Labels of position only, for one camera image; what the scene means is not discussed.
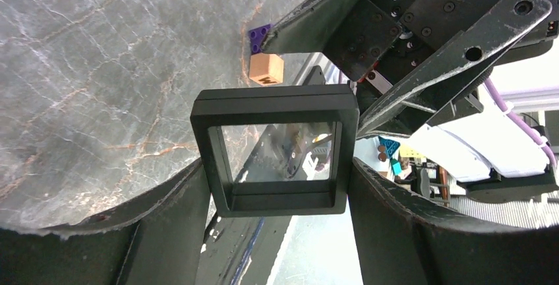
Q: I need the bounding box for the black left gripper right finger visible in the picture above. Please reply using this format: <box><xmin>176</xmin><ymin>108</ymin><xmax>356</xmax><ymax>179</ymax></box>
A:
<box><xmin>348</xmin><ymin>159</ymin><xmax>558</xmax><ymax>284</ymax></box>

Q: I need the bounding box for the purple lego brick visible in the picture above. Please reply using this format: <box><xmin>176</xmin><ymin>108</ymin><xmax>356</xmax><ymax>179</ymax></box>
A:
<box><xmin>247</xmin><ymin>24</ymin><xmax>272</xmax><ymax>55</ymax></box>

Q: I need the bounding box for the black square frame box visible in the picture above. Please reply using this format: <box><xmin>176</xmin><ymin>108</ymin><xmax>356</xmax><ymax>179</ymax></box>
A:
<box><xmin>191</xmin><ymin>84</ymin><xmax>359</xmax><ymax>217</ymax></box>

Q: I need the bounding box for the wooden letter cube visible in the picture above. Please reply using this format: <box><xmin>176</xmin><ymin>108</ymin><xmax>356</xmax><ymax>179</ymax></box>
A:
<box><xmin>249</xmin><ymin>53</ymin><xmax>284</xmax><ymax>86</ymax></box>

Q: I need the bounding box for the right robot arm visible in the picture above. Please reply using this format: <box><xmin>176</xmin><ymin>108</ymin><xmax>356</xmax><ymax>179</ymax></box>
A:
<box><xmin>260</xmin><ymin>0</ymin><xmax>558</xmax><ymax>203</ymax></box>

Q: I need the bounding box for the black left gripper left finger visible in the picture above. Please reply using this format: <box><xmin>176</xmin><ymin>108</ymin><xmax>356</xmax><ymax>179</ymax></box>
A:
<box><xmin>1</xmin><ymin>160</ymin><xmax>210</xmax><ymax>284</ymax></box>

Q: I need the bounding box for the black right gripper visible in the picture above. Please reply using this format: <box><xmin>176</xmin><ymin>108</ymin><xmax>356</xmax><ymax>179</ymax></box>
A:
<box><xmin>261</xmin><ymin>0</ymin><xmax>552</xmax><ymax>139</ymax></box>

